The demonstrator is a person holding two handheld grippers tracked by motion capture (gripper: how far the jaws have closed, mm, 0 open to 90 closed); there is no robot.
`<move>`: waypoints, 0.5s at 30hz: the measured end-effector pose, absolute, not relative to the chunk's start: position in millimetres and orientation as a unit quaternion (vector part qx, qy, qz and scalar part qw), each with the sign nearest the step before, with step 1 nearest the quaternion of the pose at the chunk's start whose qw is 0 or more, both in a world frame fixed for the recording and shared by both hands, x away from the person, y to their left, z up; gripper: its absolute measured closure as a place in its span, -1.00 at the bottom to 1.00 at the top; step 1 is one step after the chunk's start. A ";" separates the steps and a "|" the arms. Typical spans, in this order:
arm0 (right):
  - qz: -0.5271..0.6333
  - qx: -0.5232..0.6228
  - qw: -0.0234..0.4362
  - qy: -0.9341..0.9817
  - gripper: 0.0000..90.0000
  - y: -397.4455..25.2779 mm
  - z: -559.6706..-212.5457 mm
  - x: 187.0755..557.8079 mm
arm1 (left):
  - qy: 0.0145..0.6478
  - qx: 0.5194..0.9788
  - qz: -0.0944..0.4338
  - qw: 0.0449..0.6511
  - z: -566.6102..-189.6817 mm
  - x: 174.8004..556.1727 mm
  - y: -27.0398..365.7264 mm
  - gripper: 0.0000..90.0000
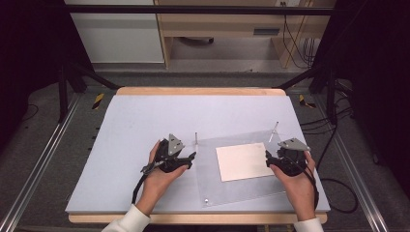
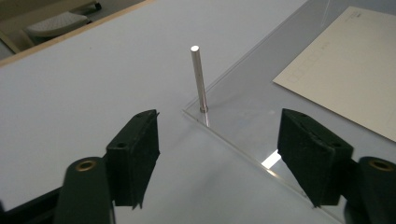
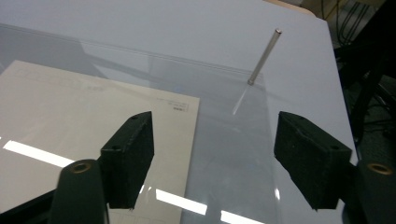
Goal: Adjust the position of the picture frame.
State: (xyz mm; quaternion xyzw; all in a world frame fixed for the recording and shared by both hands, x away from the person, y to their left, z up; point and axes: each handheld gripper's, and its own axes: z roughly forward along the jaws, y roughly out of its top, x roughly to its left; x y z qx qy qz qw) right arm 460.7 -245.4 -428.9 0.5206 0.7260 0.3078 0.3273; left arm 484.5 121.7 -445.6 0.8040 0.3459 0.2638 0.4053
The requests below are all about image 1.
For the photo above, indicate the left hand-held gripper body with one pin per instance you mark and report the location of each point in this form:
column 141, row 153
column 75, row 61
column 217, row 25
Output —
column 167, row 158

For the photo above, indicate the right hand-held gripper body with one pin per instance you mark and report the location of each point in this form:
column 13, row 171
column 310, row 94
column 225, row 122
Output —
column 290, row 162

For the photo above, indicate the white photo card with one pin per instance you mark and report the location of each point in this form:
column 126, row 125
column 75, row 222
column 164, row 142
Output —
column 245, row 162

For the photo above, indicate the clear acrylic frame panel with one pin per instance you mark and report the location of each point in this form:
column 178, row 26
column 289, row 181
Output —
column 209, row 180

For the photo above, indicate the person's left hand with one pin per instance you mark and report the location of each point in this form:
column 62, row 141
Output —
column 158, row 183

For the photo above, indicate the person's right hand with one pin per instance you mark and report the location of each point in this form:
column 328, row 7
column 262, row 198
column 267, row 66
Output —
column 299, row 193

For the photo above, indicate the wooden table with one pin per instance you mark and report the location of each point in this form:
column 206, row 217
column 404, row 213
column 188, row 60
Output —
column 199, row 91

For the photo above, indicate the black metal stand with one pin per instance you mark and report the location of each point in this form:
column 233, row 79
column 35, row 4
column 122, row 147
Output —
column 330, row 96
column 63, row 93

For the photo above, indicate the black curtain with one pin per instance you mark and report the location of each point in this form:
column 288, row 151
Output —
column 377, row 80
column 29, row 48

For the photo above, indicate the white cabinet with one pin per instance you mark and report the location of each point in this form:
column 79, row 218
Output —
column 122, row 35

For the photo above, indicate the light wooden desk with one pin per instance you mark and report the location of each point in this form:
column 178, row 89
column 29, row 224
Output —
column 225, row 24

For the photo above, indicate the thin metal frame rod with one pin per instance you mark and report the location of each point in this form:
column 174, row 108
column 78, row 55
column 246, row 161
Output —
column 195, row 138
column 273, row 131

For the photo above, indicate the aluminium floor rail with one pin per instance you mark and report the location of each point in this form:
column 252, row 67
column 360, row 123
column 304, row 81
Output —
column 38, row 167
column 361, row 183

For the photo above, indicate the black horizontal frame bar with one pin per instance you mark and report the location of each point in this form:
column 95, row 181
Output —
column 193, row 9

